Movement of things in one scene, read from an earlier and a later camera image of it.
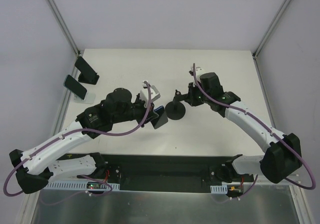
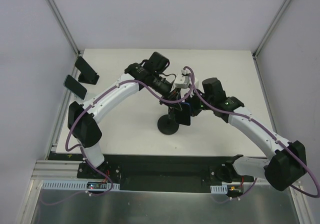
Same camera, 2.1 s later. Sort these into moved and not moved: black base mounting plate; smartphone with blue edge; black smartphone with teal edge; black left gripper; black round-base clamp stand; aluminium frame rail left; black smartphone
Moved: smartphone with blue edge; black left gripper; black round-base clamp stand
Not moved: aluminium frame rail left; black base mounting plate; black smartphone with teal edge; black smartphone
